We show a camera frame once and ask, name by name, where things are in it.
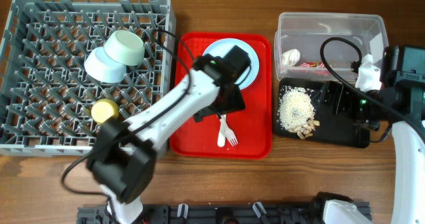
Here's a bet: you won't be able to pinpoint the grey dishwasher rack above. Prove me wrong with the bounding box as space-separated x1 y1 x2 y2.
1 0 176 156

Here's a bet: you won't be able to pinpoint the light green bowl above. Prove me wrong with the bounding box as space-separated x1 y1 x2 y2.
84 47 127 83
104 30 145 66

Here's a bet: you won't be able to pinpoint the black tray bin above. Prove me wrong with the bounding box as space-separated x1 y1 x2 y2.
278 78 371 148

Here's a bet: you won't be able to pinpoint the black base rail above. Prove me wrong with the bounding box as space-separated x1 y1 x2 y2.
76 202 323 224

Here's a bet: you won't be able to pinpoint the white plastic fork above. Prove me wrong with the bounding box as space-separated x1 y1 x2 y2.
226 122 238 147

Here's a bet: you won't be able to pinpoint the white napkin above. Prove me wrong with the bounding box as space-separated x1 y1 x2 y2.
281 49 301 67

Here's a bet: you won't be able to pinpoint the red serving tray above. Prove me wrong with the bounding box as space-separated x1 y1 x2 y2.
170 32 272 160

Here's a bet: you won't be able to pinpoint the clear plastic bin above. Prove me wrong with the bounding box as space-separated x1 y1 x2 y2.
274 12 388 81

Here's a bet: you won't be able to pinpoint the food scraps rice and nuts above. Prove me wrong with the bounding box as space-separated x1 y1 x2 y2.
277 85 320 140

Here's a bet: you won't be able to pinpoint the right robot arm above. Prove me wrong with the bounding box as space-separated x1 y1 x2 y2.
325 45 424 223

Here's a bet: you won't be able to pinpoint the white plastic spoon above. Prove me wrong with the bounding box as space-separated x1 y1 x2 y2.
217 114 226 148

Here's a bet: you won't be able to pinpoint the yellow plastic cup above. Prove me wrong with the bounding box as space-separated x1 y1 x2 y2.
90 98 119 124

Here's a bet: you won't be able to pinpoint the light blue plate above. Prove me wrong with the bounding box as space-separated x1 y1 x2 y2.
203 38 260 90

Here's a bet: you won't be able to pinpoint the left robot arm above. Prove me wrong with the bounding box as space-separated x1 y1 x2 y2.
86 45 250 223

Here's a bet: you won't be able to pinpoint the red snack wrapper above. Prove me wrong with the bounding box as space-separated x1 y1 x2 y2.
299 62 325 68

